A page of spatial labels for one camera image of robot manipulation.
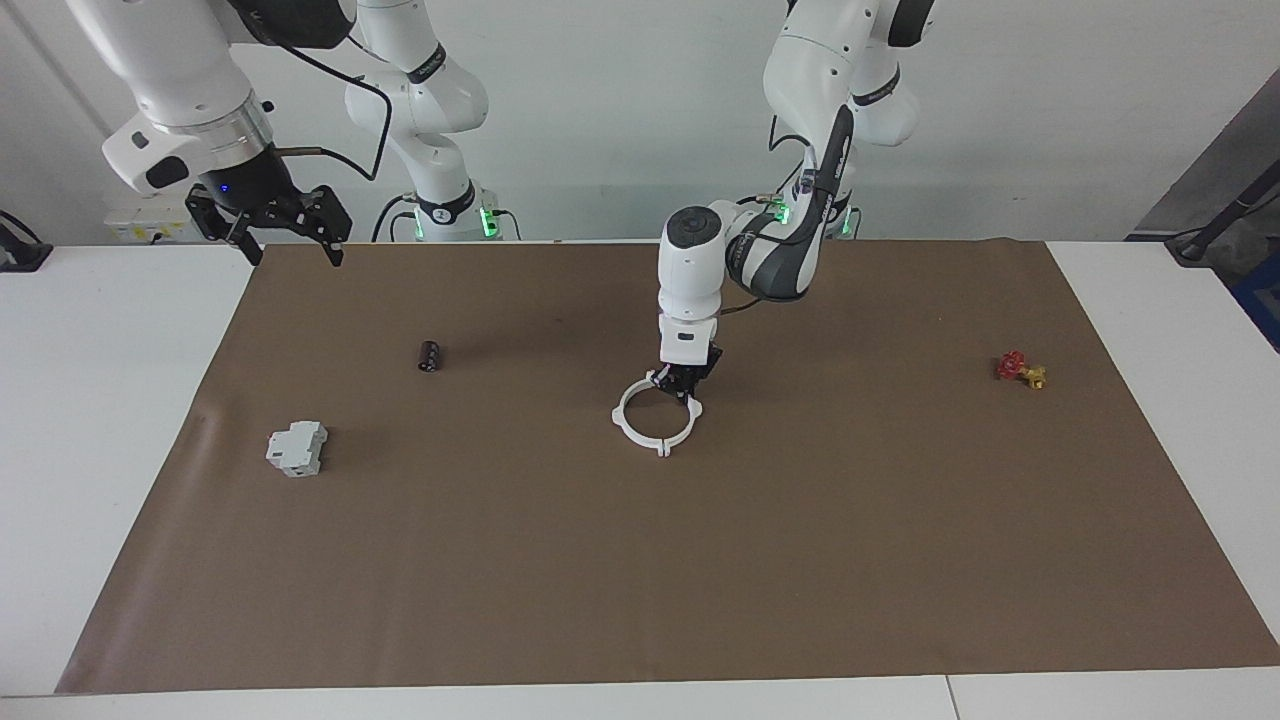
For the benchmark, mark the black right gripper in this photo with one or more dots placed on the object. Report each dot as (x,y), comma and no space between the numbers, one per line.
(250,188)

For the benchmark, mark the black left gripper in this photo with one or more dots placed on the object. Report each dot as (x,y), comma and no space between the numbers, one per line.
(688,368)

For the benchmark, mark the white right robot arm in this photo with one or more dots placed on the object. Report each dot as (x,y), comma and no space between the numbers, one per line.
(175,80)

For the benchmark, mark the white power strip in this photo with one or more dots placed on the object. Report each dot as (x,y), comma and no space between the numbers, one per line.
(150,228)

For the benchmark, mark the brown paper mat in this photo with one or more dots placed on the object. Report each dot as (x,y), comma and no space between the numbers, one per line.
(640,560)

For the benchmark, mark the black cylindrical capacitor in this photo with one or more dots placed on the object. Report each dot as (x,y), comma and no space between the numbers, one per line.
(431,356)

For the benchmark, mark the white circuit breaker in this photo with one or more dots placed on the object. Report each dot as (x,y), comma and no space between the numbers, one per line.
(296,448)

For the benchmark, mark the black table clamp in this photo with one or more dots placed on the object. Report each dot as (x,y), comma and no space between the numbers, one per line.
(20,255)

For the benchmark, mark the red and yellow valve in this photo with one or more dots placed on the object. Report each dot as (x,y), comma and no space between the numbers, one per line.
(1013,366)

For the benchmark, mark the black stand leg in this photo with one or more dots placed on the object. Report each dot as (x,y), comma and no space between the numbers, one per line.
(1215,225)

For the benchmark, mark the blue box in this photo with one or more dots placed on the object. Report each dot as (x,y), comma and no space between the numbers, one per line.
(1262,300)

